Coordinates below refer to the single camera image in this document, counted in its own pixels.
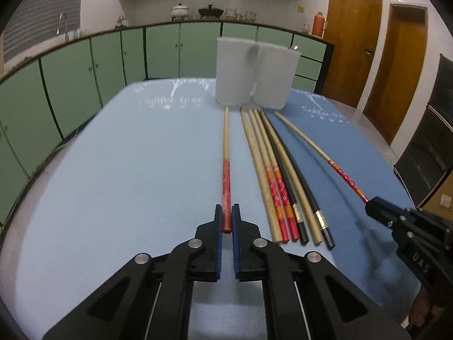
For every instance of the plain wooden chopstick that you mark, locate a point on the plain wooden chopstick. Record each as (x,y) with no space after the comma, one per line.
(261,180)
(313,226)

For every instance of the green base cabinet run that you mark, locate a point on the green base cabinet run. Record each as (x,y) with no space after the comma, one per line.
(70,78)

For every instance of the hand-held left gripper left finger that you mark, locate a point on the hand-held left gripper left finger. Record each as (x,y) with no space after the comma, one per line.
(219,242)

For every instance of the red patterned wooden chopstick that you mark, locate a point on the red patterned wooden chopstick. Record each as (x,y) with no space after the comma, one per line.
(226,141)
(331,162)

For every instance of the grey window blind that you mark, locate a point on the grey window blind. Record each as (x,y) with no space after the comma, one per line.
(35,24)

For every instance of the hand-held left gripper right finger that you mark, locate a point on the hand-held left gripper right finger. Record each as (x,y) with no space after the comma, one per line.
(236,244)

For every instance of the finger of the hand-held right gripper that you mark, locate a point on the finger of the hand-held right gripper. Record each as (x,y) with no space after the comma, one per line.
(384,214)

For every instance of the orange thermos flask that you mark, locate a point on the orange thermos flask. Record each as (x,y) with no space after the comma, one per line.
(318,24)

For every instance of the white translucent chopstick holder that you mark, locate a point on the white translucent chopstick holder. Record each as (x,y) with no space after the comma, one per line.
(233,74)
(274,78)

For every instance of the white lidded pot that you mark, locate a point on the white lidded pot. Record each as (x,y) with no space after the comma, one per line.
(179,11)

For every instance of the glass jar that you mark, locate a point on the glass jar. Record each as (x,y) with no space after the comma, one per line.
(230,13)
(251,15)

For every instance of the orange banded red chopstick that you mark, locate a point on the orange banded red chopstick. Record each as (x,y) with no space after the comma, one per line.
(273,193)
(280,191)

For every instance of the black chopstick silver band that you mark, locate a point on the black chopstick silver band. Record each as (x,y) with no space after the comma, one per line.
(327,235)
(288,193)

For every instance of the chrome sink faucet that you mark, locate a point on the chrome sink faucet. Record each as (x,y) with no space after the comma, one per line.
(66,28)

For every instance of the cardboard box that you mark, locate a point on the cardboard box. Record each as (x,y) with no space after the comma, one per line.
(444,202)

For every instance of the clear drinking glasses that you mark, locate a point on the clear drinking glasses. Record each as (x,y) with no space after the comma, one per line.
(79,33)

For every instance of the black cooking pan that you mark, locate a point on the black cooking pan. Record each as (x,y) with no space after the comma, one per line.
(210,12)

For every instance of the black glass door cabinet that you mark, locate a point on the black glass door cabinet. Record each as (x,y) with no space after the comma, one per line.
(431,141)

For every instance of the wooden door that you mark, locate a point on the wooden door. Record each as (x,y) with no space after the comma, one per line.
(400,78)
(350,42)

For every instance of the dark blue table mat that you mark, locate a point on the dark blue table mat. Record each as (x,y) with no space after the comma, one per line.
(354,141)

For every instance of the light blue table mat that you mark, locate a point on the light blue table mat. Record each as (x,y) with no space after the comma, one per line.
(141,166)

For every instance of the small lidded jar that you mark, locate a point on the small lidded jar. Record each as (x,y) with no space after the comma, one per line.
(306,29)

